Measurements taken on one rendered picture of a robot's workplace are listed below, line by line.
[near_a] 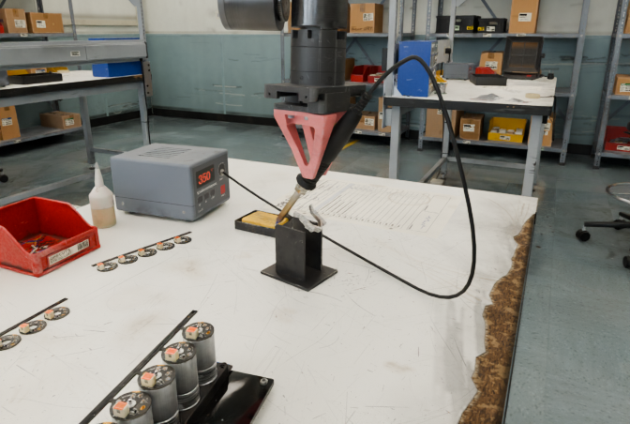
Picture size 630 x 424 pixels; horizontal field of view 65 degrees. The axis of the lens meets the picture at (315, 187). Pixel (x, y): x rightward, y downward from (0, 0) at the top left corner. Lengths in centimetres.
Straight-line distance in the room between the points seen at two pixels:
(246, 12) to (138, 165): 37
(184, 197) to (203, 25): 538
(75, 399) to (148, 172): 41
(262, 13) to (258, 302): 30
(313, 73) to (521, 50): 293
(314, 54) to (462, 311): 31
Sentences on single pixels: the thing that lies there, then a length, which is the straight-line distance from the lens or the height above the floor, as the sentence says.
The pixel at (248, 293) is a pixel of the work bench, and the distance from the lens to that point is 58.
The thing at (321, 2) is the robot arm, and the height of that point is 106.
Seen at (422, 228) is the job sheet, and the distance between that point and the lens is 77.
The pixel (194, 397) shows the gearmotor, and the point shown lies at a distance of 41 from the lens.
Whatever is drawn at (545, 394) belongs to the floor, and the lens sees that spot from 174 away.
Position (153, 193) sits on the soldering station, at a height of 79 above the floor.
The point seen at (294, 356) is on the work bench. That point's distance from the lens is 48.
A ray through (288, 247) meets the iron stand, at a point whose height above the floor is 79.
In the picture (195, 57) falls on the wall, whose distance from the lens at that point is 620.
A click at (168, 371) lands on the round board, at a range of 38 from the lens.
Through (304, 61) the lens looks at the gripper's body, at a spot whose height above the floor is 101.
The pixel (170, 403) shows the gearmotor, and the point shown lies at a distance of 38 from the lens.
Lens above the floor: 104
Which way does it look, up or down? 18 degrees down
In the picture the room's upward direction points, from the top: straight up
